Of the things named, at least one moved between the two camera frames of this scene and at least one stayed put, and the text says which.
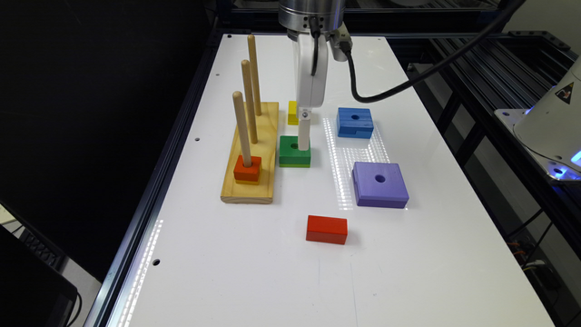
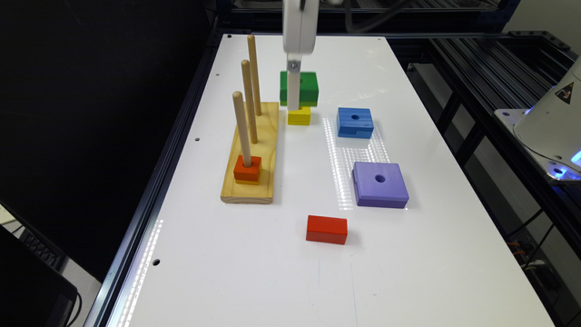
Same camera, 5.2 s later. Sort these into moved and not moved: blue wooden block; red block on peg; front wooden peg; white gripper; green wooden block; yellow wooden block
Moved: white gripper; green wooden block
Not moved: front wooden peg; yellow wooden block; red block on peg; blue wooden block
